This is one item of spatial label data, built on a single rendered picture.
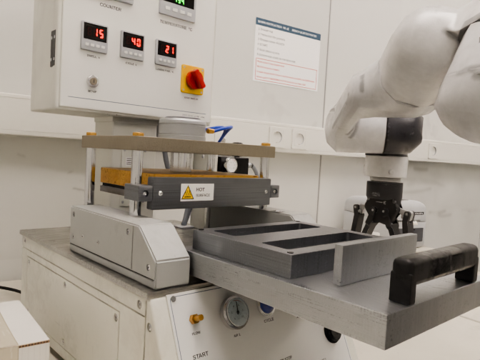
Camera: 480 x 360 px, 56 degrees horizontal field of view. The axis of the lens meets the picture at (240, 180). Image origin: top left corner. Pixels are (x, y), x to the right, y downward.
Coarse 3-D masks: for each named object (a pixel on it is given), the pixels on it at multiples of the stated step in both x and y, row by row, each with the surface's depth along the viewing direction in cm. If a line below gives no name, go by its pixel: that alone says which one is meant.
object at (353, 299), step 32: (192, 256) 56; (352, 256) 45; (384, 256) 49; (224, 288) 51; (256, 288) 48; (288, 288) 44; (320, 288) 43; (352, 288) 44; (384, 288) 44; (416, 288) 45; (448, 288) 46; (320, 320) 41; (352, 320) 39; (384, 320) 37; (416, 320) 40; (448, 320) 44
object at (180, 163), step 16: (176, 160) 75; (112, 176) 73; (128, 176) 69; (144, 176) 66; (160, 176) 64; (176, 176) 66; (192, 176) 68; (208, 176) 70; (224, 176) 72; (240, 176) 75; (256, 176) 77; (112, 192) 73
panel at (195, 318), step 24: (216, 288) 58; (192, 312) 54; (216, 312) 57; (264, 312) 61; (192, 336) 53; (216, 336) 55; (240, 336) 57; (264, 336) 60; (288, 336) 63; (312, 336) 66
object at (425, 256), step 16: (400, 256) 40; (416, 256) 40; (432, 256) 42; (448, 256) 43; (464, 256) 46; (400, 272) 39; (416, 272) 39; (432, 272) 41; (448, 272) 44; (464, 272) 49; (400, 288) 39
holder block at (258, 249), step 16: (256, 224) 64; (272, 224) 65; (288, 224) 67; (304, 224) 68; (208, 240) 55; (224, 240) 53; (240, 240) 52; (256, 240) 52; (272, 240) 53; (288, 240) 54; (304, 240) 56; (320, 240) 58; (336, 240) 61; (352, 240) 62; (224, 256) 53; (240, 256) 51; (256, 256) 49; (272, 256) 47; (288, 256) 46; (304, 256) 47; (320, 256) 48; (272, 272) 47; (288, 272) 46; (304, 272) 47; (320, 272) 49
